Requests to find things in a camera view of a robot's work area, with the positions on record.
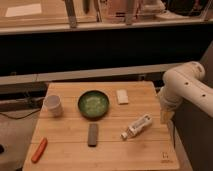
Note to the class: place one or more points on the dark grey eraser block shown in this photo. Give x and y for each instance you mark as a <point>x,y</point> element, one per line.
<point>93,135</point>

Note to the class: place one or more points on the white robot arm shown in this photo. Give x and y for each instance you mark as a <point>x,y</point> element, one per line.
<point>184,82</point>

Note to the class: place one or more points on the white sponge block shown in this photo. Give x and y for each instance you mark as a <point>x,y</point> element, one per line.
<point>122,96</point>

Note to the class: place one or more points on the green bowl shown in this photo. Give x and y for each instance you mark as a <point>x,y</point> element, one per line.
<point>93,104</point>

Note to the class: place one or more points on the white plastic bottle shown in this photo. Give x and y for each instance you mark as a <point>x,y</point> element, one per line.
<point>137,127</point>

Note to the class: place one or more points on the white paper cup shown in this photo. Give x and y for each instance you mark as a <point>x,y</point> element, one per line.
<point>53,104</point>

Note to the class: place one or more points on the orange carrot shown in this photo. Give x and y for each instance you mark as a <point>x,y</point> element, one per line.
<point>39,151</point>

